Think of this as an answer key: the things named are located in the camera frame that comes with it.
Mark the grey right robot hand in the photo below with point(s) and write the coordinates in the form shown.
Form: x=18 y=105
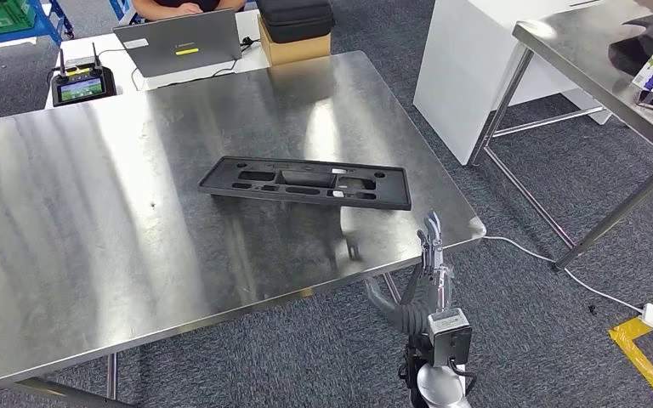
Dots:
x=433 y=293

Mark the black plastic panel part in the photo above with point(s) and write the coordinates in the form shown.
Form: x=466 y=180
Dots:
x=304 y=183

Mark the stainless steel workbench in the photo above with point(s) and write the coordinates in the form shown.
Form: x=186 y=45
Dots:
x=135 y=225

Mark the blue metal shelf rack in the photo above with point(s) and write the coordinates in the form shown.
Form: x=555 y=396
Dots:
x=50 y=19
x=121 y=8

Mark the yellow floor tape square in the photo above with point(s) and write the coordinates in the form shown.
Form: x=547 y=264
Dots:
x=636 y=352

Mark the white cabinet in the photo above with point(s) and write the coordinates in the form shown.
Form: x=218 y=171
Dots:
x=456 y=67

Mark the stainless steel table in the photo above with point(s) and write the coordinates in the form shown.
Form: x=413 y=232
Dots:
x=574 y=56

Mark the cardboard box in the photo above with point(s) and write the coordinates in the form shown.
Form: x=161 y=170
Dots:
x=292 y=50

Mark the black zip case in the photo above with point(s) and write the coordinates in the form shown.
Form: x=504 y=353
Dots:
x=295 y=19

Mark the grey laptop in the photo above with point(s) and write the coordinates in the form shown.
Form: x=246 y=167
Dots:
x=180 y=45

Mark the person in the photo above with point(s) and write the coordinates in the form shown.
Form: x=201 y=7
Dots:
x=185 y=7

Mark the black screen remote controller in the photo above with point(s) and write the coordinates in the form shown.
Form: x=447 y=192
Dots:
x=81 y=89

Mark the green plastic crate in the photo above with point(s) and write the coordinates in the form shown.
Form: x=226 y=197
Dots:
x=0 y=17

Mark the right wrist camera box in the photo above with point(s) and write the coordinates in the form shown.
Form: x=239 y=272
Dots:
x=450 y=335

